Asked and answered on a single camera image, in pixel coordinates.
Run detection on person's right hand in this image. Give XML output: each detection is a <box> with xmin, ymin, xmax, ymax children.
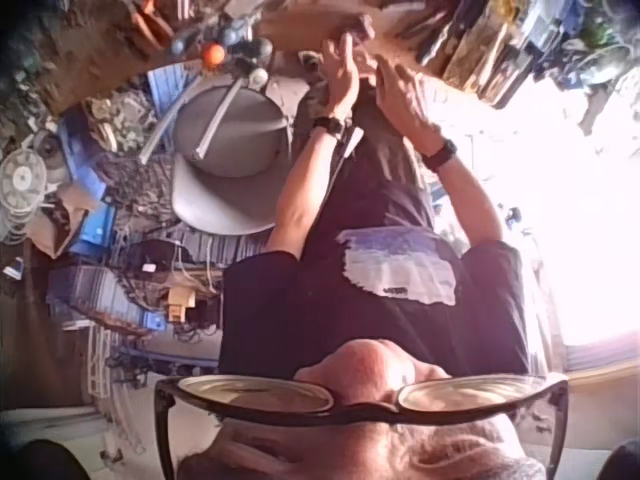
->
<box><xmin>372</xmin><ymin>52</ymin><xmax>446</xmax><ymax>154</ymax></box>

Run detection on person's left hand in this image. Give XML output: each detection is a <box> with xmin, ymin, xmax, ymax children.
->
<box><xmin>318</xmin><ymin>36</ymin><xmax>361</xmax><ymax>122</ymax></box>

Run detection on person's legs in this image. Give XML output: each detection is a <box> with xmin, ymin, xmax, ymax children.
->
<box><xmin>292</xmin><ymin>84</ymin><xmax>426</xmax><ymax>211</ymax></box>

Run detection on black wrist band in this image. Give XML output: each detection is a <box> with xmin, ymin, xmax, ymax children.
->
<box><xmin>421</xmin><ymin>138</ymin><xmax>459</xmax><ymax>172</ymax></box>
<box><xmin>311</xmin><ymin>114</ymin><xmax>349</xmax><ymax>142</ymax></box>

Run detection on white strip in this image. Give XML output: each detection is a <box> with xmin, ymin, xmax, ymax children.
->
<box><xmin>323</xmin><ymin>126</ymin><xmax>365</xmax><ymax>201</ymax></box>

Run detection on blue grey ball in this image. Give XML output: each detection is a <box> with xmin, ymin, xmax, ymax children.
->
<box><xmin>219</xmin><ymin>24</ymin><xmax>247</xmax><ymax>50</ymax></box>

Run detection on orange ball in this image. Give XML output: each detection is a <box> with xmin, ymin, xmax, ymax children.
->
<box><xmin>201</xmin><ymin>43</ymin><xmax>226</xmax><ymax>69</ymax></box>

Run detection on white pipe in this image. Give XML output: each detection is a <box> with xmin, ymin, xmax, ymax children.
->
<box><xmin>138</xmin><ymin>74</ymin><xmax>202</xmax><ymax>166</ymax></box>
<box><xmin>193</xmin><ymin>77</ymin><xmax>246</xmax><ymax>160</ymax></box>

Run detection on grey plastic chair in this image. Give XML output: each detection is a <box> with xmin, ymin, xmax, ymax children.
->
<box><xmin>169</xmin><ymin>82</ymin><xmax>294</xmax><ymax>236</ymax></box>

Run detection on blue crates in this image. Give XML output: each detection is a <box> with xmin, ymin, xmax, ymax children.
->
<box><xmin>55</xmin><ymin>113</ymin><xmax>117</xmax><ymax>254</ymax></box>

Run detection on brown cardboard box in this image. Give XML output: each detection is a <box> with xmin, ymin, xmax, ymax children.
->
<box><xmin>39</xmin><ymin>183</ymin><xmax>102</xmax><ymax>257</ymax></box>

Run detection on white fan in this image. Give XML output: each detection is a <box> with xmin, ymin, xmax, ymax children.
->
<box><xmin>0</xmin><ymin>147</ymin><xmax>49</xmax><ymax>237</ymax></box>

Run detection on cluttered rack with cables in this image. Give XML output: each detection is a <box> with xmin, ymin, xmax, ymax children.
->
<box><xmin>47</xmin><ymin>234</ymin><xmax>224</xmax><ymax>352</ymax></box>

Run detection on white ladder frame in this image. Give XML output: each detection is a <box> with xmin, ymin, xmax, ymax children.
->
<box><xmin>86</xmin><ymin>323</ymin><xmax>127</xmax><ymax>402</ymax></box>

